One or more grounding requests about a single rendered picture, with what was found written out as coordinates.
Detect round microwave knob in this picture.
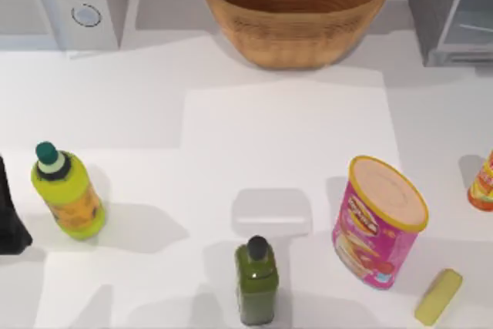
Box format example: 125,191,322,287
70,3,102,28

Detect orange and yellow can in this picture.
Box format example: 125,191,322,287
467,148,493,213

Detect yellow-green bottle with green cap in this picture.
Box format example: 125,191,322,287
30,141,107,240

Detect brown woven basket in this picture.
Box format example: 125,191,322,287
198,0,394,71

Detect pink can with yellow rim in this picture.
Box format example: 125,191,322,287
331,155,430,291

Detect dark green square bottle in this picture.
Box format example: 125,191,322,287
234,235,280,326

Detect pale microwave oven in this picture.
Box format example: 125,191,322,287
0,0,134,52

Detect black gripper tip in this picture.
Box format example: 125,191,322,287
0,156,33,256

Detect pale yellow block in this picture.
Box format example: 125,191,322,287
414,268,464,327

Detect grey cabinet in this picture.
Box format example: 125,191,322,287
399,0,493,69

